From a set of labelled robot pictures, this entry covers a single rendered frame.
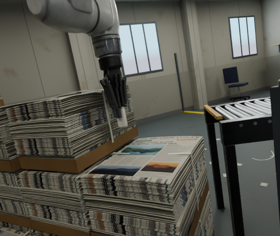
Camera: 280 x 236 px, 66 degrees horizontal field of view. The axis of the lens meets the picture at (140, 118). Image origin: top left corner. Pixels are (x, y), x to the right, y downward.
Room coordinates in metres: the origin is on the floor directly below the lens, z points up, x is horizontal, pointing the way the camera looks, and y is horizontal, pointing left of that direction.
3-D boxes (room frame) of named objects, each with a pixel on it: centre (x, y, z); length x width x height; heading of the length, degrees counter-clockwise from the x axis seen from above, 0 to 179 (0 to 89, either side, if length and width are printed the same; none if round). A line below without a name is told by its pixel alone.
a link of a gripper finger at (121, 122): (0.72, 0.06, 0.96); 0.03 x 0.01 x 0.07; 62
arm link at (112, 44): (0.72, 0.06, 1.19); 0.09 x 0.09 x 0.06
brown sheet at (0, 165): (0.96, 0.50, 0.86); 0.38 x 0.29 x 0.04; 150
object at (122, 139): (0.93, 0.18, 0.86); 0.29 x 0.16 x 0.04; 60
